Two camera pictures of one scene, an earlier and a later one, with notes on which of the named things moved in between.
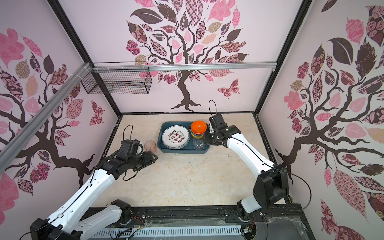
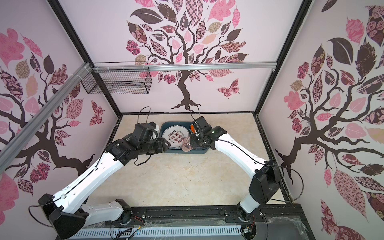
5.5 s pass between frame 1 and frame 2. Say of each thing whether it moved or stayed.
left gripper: moved
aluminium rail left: stayed
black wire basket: stayed
